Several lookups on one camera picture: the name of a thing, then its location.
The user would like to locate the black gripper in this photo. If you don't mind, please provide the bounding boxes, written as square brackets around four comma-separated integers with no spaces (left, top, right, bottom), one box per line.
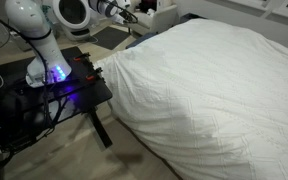
[118,10,139,25]

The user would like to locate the white patterned duvet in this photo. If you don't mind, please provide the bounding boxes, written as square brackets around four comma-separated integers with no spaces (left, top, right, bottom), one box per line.
[93,18,288,180]

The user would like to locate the blue hard suitcase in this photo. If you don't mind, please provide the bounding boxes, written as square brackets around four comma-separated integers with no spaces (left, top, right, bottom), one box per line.
[126,32,157,49]

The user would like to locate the dark floor mat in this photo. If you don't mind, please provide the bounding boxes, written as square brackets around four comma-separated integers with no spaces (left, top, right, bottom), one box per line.
[91,25,132,51]

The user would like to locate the beige armchair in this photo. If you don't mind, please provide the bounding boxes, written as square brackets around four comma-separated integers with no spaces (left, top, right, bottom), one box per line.
[127,3,180,37]

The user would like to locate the dark ottoman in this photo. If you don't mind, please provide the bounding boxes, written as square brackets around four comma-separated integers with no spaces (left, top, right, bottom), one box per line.
[179,12,207,23]

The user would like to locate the round white litter box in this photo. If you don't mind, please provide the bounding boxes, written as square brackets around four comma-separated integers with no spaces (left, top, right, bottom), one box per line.
[52,0,92,42]

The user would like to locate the orange black clamp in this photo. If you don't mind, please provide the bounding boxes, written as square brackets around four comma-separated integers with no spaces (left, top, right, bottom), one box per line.
[85,67,104,81]
[73,52,92,63]

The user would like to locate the black robot table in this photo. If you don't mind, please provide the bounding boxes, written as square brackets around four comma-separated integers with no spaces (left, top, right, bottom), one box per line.
[0,46,114,149]

